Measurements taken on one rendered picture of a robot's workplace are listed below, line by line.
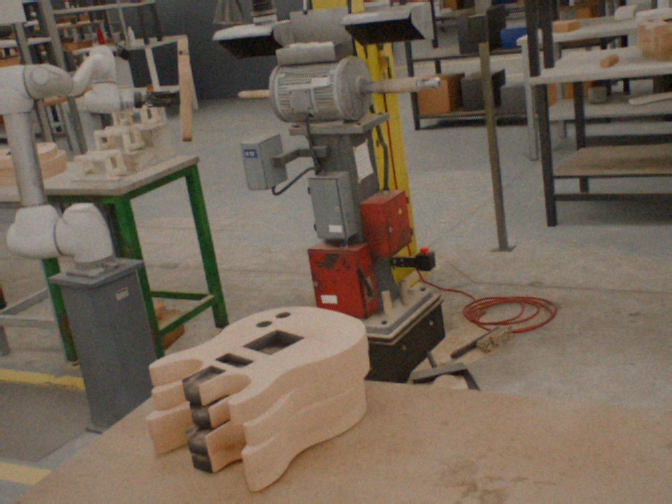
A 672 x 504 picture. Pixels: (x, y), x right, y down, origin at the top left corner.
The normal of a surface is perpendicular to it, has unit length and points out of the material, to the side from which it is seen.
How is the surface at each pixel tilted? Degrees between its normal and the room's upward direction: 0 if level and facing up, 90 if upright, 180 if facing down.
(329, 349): 0
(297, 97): 90
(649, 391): 0
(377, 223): 90
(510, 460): 0
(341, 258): 90
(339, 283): 90
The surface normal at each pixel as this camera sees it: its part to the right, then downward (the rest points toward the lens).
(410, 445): -0.15, -0.94
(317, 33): -0.50, 0.33
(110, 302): 0.78, 0.07
